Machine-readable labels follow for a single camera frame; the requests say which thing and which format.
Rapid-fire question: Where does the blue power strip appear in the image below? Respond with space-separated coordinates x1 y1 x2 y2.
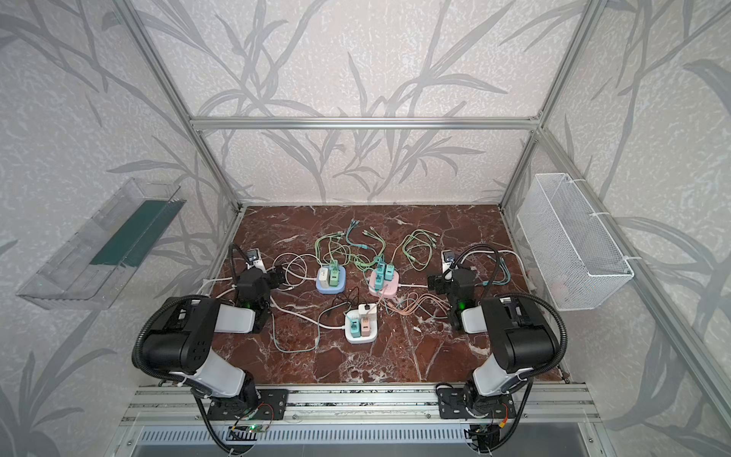
315 267 346 295

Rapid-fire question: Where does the white charger plug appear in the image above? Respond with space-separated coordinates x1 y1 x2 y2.
358 304 378 321

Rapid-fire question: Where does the clear plastic tray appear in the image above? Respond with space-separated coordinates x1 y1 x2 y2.
17 178 187 310

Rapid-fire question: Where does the pink charging cable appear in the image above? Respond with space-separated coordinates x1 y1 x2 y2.
379 288 452 321

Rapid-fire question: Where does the white power cord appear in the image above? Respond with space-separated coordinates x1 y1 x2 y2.
204 250 350 354

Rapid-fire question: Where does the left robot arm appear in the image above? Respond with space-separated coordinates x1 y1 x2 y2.
131 266 285 413

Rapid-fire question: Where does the green charger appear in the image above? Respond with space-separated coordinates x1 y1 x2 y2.
327 260 340 288

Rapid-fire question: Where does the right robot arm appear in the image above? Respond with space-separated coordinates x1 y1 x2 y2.
428 268 568 418

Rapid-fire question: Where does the green cable bundle right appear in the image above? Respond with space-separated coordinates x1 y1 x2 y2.
398 227 440 272

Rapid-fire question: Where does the pink charger plug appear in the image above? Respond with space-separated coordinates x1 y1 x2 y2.
360 317 372 337

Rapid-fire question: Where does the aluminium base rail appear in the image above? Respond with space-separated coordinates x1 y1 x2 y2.
120 382 602 427

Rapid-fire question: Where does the pink power strip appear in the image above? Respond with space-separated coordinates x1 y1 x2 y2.
369 272 400 299

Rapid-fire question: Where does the teal charger plug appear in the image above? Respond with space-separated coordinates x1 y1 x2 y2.
350 320 361 338

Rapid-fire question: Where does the white wire basket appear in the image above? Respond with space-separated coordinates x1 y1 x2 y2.
518 173 634 312

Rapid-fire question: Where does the green cable bundle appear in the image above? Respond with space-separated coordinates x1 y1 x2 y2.
398 227 440 272
313 219 389 272

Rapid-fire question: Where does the white power strip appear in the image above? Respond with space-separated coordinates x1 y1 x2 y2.
345 316 378 345

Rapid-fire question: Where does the green cable bundle centre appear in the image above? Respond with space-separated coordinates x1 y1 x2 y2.
313 219 389 272

